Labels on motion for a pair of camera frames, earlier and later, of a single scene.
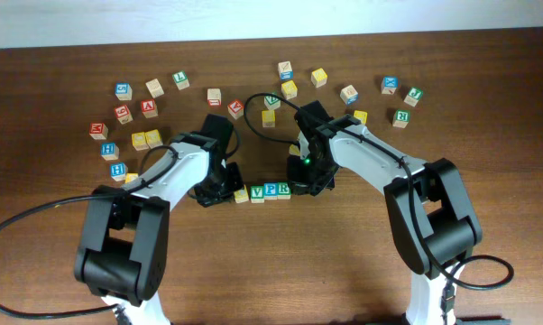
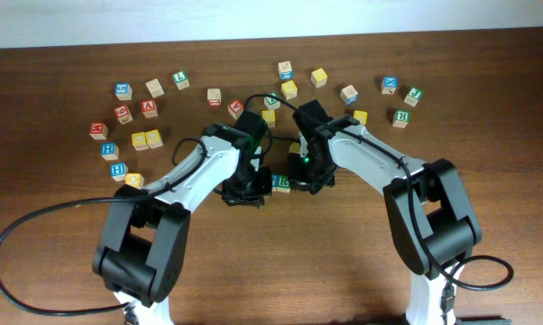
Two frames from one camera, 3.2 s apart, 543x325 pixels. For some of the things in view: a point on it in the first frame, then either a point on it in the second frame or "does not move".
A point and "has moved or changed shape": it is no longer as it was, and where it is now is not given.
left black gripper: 224,187 -> 243,193
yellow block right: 361,115 does not move
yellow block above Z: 289,89 does not move
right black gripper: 308,181 does not move
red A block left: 149,108 does not move
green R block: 284,191 has moved or changed shape
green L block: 180,79 does not move
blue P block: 271,190 has moved or changed shape
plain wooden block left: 154,88 does not move
